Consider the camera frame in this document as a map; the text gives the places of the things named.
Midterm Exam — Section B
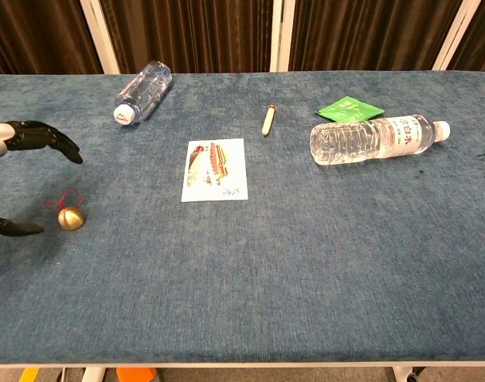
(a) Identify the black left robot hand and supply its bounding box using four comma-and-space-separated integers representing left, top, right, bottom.
0, 120, 84, 238

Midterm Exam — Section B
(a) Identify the golden bell with red string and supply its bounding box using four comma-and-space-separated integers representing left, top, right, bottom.
43, 187, 86, 232

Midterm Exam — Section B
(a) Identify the dark brown curtain panel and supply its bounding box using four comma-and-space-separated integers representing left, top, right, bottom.
288, 0, 464, 72
0, 0, 104, 76
100, 0, 276, 75
448, 0, 485, 73

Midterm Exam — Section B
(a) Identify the clear unlabelled water bottle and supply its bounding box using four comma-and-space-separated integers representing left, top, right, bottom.
113, 60, 174, 127

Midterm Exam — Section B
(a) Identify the postcard with building picture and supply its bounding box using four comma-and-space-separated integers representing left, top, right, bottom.
181, 138, 249, 204

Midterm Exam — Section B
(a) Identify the cream pencil with red cap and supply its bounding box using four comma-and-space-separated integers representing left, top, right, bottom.
261, 104, 277, 137

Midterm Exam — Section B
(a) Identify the white table leg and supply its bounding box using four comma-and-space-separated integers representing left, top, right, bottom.
81, 366, 108, 382
390, 365, 412, 382

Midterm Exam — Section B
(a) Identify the orange box under table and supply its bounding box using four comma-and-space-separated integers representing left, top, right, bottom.
115, 367, 158, 382

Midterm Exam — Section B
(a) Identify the blue table cloth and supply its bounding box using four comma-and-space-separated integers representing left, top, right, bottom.
0, 70, 485, 365

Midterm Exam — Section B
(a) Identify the green foil packet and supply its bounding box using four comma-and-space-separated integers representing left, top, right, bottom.
314, 95, 386, 122

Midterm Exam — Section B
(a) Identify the clear water bottle white label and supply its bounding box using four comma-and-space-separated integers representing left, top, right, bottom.
309, 115, 452, 167

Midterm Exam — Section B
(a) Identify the white frame post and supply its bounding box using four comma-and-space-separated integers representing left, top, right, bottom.
79, 0, 121, 75
432, 0, 483, 72
268, 0, 296, 73

